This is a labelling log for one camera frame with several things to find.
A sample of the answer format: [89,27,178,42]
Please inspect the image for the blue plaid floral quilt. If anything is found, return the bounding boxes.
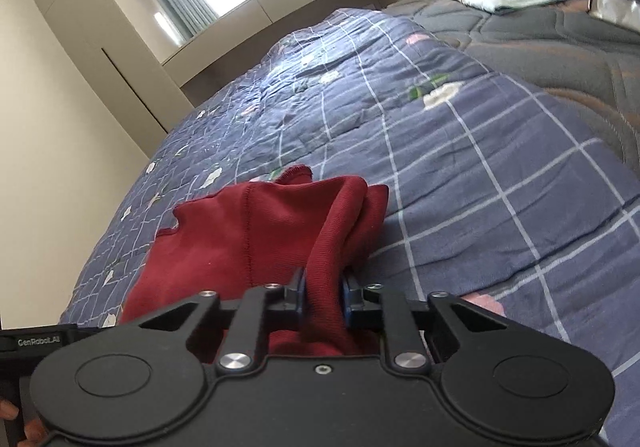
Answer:
[58,7,640,447]

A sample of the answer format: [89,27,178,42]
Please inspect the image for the person's left hand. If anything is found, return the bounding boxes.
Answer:
[0,398,47,445]

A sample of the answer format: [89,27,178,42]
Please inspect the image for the left beige tall wardrobe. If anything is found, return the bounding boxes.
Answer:
[0,0,194,164]

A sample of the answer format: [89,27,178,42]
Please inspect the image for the dark red long-sleeve sweater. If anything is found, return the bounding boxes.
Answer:
[119,166,388,356]

